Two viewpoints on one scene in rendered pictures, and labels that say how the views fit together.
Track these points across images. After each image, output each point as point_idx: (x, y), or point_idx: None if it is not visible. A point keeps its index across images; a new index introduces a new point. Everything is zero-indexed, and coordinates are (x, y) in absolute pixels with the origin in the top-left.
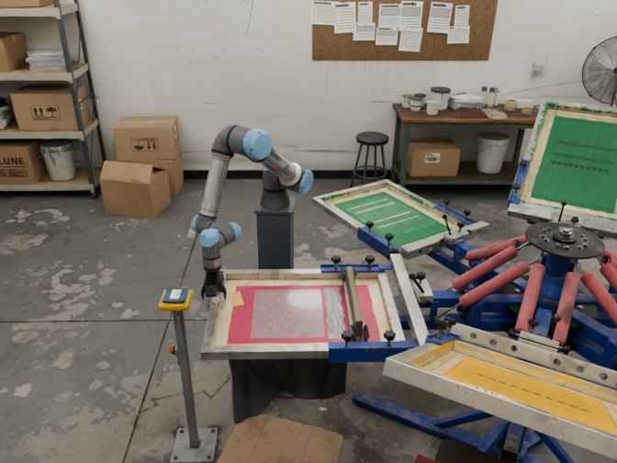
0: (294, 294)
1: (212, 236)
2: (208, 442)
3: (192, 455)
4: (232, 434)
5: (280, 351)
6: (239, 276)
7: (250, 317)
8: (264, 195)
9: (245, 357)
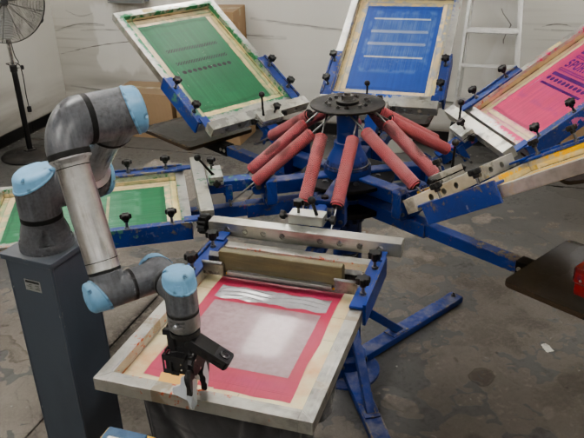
0: (209, 322)
1: (193, 269)
2: None
3: None
4: None
5: (345, 347)
6: (126, 361)
7: (237, 371)
8: (43, 234)
9: (332, 387)
